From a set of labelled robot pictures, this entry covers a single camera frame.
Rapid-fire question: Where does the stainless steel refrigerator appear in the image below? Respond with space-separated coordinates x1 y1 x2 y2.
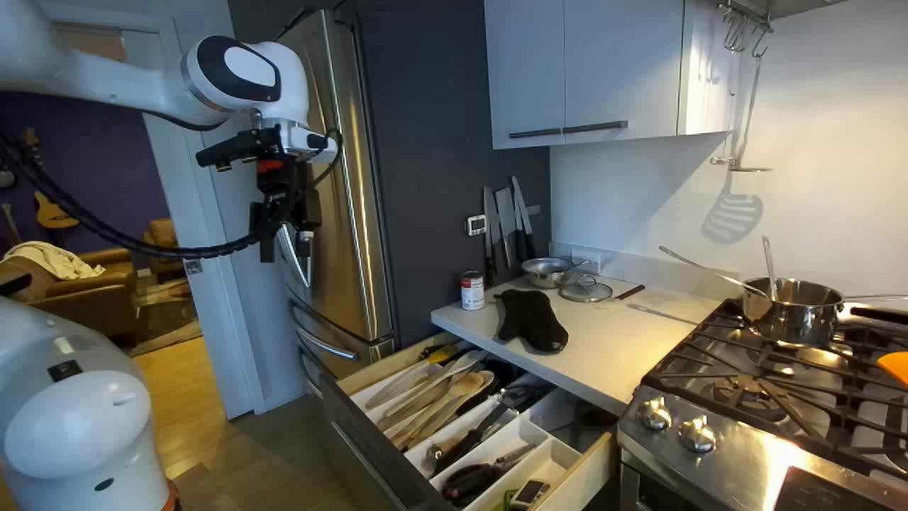
276 10 395 378

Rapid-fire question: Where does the orange spatula handle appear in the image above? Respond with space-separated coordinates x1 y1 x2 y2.
876 352 908 386

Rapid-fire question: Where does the stainless steel saucepan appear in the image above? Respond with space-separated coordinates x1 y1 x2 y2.
656 246 908 349

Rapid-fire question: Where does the brown armchair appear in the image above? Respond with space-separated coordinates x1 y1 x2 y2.
0 248 139 345

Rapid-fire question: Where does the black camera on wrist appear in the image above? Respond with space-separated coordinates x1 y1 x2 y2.
195 128 283 172

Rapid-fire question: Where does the gas stove range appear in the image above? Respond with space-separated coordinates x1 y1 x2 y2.
616 304 908 511

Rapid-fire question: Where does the hanging slotted spatula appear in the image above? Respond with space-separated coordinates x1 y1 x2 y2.
700 23 772 246

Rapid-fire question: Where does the black utensil in drawer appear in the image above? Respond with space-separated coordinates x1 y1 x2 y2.
429 383 549 474

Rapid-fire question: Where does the stove knob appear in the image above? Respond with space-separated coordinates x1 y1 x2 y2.
636 399 671 431
678 414 717 456

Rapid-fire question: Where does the left stove knob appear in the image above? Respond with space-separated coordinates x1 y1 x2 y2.
636 399 671 431

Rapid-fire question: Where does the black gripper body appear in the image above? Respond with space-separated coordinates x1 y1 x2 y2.
250 158 320 263

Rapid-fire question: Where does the wooden spoon in drawer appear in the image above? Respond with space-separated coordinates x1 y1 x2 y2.
392 369 494 449

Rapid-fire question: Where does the black oven mitt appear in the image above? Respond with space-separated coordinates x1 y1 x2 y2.
495 291 566 355

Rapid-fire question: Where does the small metal bowl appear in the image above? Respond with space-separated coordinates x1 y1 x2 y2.
522 255 569 291

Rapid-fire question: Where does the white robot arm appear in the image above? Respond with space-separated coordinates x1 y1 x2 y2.
0 0 338 511

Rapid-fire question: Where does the glass pot lid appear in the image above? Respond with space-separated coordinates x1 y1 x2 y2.
558 272 613 304

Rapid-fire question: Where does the small red white can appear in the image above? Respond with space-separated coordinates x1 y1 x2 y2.
459 271 484 314

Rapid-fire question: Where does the acoustic guitar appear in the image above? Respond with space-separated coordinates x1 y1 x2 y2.
22 128 77 231

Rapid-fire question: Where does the right stove knob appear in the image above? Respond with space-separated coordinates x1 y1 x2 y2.
678 414 717 456

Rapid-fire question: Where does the kitchen drawer dark front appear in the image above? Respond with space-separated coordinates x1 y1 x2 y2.
300 335 616 511

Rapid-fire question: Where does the white upper wall cabinet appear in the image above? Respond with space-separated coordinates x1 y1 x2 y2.
484 0 734 152

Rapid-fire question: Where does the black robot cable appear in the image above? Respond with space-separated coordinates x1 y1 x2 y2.
0 131 345 265

